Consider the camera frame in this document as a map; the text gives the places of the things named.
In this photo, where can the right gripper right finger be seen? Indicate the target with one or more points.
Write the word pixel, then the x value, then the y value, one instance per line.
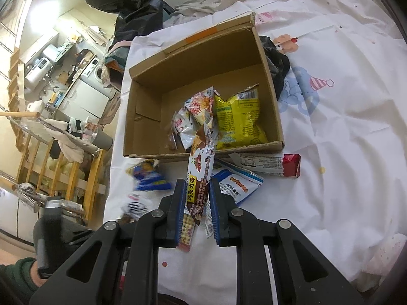
pixel 276 262

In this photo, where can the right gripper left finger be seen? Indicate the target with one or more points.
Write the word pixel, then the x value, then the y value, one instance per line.
pixel 118 264

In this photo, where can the brown chocolate wafer bar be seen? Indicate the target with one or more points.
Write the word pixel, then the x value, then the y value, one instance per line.
pixel 200 165

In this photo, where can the yellow blue snack packet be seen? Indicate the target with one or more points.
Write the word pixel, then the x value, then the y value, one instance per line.
pixel 147 177

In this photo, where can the white blue snack bag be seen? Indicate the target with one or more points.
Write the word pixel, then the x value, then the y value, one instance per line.
pixel 235 181

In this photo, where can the red white carton box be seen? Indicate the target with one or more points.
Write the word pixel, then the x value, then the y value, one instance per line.
pixel 282 165

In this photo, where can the white washing machine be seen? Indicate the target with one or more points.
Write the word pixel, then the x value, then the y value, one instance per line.
pixel 91 75

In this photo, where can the yellow green chip bag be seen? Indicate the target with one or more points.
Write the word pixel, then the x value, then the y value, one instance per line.
pixel 237 119

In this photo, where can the white orange snack bag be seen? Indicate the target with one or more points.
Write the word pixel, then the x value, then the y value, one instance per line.
pixel 196 111

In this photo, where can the dark grey cloth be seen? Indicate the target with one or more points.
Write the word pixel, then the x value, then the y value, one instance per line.
pixel 278 64

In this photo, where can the white printed bed sheet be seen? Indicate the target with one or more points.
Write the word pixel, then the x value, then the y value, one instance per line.
pixel 343 110

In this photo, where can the wooden crib rail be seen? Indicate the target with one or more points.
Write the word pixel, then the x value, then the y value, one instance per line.
pixel 78 193

